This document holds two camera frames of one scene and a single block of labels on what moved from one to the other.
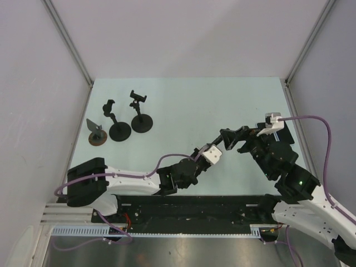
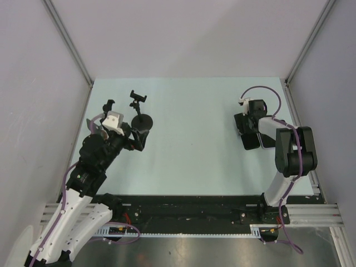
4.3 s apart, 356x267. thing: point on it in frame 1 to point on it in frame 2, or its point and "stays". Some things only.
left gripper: (197, 152) to (131, 144)
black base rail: (195, 211) stays
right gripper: (230, 137) to (240, 119)
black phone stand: (141, 123) stays
